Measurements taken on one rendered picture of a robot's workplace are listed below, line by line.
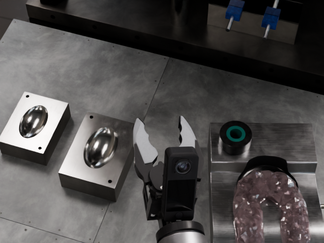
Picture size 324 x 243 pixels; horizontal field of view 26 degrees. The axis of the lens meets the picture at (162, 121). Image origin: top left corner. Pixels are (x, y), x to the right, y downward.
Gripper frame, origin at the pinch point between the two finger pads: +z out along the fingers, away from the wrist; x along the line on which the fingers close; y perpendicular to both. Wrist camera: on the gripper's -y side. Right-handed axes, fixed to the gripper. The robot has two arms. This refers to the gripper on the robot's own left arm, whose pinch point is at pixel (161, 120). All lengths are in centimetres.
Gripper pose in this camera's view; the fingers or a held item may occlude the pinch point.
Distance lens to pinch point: 112.1
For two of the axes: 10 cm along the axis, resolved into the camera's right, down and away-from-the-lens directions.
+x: 9.8, -0.5, 2.0
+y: -1.3, 5.9, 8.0
